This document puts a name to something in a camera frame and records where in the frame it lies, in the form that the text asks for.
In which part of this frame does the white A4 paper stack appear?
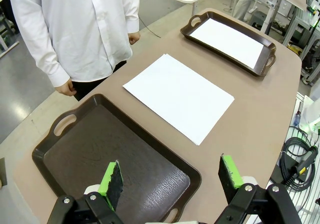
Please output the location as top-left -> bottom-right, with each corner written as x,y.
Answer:
122,53 -> 235,146

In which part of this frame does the coiled black cable bundle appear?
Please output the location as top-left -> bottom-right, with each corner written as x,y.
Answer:
278,136 -> 320,192

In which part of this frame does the brown plastic serving tray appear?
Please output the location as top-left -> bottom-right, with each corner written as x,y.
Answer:
179,11 -> 277,78
31,93 -> 202,223

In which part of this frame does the white A4 paper sheet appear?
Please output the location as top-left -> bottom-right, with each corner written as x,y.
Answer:
189,18 -> 265,69

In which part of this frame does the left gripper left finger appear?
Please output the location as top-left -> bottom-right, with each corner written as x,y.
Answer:
47,160 -> 126,224

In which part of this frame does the person's left hand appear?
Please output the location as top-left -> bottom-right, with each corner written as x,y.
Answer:
127,31 -> 141,46

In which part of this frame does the person in white trousers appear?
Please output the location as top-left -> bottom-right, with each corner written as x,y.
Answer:
232,0 -> 258,22

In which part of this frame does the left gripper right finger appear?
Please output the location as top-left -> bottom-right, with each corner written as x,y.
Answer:
214,155 -> 303,224

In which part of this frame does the black yellow enabling handle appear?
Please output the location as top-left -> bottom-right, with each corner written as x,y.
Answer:
287,146 -> 318,182

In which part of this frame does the person's left forearm white sleeve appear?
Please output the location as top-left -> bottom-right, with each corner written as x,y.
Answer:
124,0 -> 141,34

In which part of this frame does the person's right hand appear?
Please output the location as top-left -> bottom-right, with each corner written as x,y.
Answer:
54,78 -> 78,97

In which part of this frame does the person's right forearm white sleeve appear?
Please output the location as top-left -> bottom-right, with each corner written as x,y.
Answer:
14,21 -> 72,88

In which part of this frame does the person in white dress shirt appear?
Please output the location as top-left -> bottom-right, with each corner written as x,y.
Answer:
6,0 -> 141,102

